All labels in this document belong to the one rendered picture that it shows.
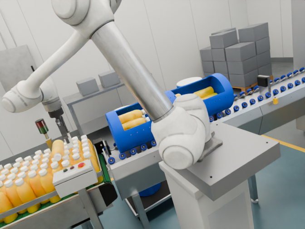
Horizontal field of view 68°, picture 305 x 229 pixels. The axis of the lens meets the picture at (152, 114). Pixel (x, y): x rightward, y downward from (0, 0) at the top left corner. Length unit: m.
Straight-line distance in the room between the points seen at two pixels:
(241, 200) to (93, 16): 1.03
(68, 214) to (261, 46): 4.41
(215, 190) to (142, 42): 4.50
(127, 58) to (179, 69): 4.86
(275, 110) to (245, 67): 2.77
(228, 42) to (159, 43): 1.50
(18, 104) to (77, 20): 0.51
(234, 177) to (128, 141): 0.71
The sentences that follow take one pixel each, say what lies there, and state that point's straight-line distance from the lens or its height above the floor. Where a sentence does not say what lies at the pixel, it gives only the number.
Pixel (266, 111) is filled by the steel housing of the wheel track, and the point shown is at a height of 0.86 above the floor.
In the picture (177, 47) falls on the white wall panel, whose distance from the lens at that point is 5.60.
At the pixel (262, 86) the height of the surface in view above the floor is 1.00.
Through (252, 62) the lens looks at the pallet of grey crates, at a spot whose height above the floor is 0.56.
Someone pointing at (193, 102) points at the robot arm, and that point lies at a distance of 0.97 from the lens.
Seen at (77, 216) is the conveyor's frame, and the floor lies 0.77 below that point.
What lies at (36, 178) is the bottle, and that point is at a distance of 1.47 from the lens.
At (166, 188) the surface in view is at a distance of 2.42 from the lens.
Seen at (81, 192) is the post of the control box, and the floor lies 0.96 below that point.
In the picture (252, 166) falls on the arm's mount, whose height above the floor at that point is 1.04.
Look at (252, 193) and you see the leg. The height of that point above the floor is 0.11.
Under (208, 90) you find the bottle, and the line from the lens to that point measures 1.77.
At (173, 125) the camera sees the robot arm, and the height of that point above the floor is 1.34.
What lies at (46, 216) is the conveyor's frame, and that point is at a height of 0.86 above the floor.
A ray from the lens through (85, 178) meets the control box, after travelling 1.26.
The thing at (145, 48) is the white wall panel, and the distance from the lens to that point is 5.22.
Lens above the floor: 1.66
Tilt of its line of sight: 20 degrees down
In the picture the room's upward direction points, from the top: 16 degrees counter-clockwise
